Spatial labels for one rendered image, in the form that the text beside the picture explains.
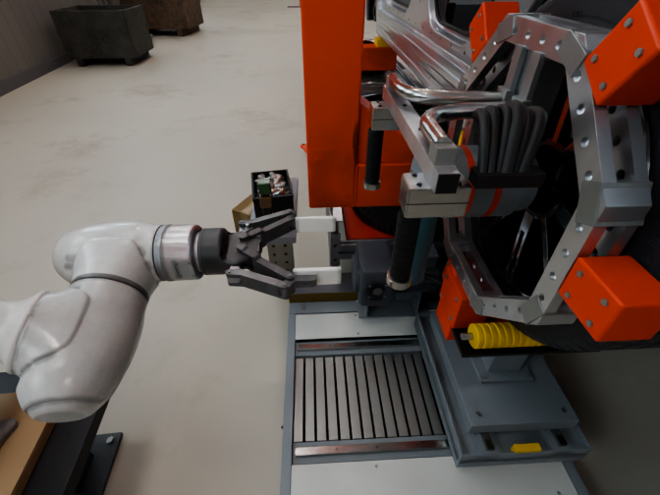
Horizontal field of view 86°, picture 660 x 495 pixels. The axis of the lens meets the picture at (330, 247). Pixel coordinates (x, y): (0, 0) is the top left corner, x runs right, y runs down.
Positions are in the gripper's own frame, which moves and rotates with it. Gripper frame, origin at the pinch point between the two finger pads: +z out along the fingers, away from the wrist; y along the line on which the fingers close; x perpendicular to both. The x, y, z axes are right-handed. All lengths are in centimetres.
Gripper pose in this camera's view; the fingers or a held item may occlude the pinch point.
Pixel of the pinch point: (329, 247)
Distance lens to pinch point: 57.5
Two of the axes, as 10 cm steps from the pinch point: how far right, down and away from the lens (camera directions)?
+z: 10.0, -0.3, 0.4
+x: 0.0, -7.7, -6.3
